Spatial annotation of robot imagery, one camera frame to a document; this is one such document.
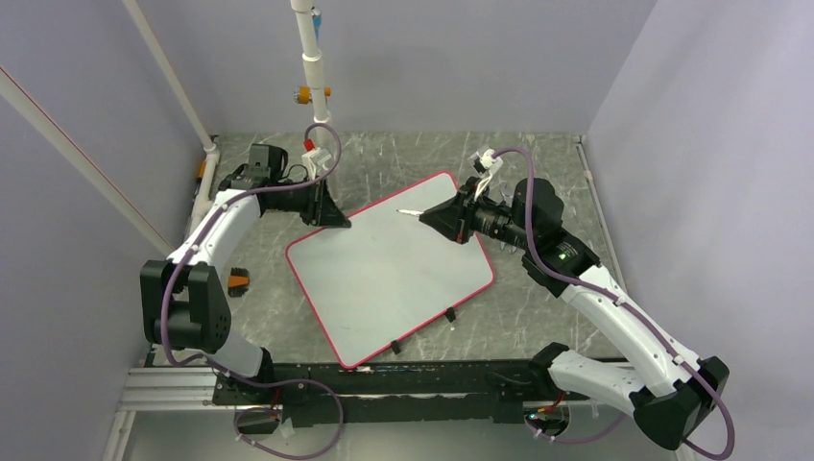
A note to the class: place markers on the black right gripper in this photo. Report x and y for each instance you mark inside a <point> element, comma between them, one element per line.
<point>454,219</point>

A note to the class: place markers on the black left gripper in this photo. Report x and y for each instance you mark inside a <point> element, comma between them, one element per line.
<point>322,207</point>

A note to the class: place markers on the black whiteboard marker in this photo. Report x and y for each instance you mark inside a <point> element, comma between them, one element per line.
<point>410,212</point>

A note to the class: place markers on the red framed whiteboard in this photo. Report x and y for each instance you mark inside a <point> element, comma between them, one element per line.
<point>388,275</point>

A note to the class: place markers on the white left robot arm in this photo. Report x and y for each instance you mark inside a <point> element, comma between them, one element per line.
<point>184,296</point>

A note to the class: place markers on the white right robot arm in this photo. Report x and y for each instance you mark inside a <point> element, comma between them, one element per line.
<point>669,389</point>

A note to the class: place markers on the black whiteboard clip right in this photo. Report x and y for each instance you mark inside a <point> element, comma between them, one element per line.
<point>450,314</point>

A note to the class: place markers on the silver combination wrench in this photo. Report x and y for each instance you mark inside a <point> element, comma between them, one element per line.
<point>506,194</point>

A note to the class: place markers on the orange black small tool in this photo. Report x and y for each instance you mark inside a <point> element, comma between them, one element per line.
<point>238,282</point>

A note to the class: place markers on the orange pipe clamp knob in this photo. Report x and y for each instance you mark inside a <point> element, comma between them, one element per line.
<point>303,95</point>

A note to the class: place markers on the white slanted corner pipe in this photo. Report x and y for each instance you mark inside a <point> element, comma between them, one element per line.
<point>211,151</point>

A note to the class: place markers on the white vertical pvc pipe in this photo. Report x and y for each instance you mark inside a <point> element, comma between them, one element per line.
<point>307,17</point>

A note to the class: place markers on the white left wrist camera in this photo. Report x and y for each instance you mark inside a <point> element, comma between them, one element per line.
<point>316,160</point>

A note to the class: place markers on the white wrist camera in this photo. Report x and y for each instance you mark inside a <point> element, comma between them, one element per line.
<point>487,165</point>
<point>316,160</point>

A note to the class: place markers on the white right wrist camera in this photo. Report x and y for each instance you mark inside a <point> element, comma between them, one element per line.
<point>487,165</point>

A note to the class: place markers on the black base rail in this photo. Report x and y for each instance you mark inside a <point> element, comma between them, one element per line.
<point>500,391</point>

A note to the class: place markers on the white red wall trim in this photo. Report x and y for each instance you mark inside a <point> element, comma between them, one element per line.
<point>27,107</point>

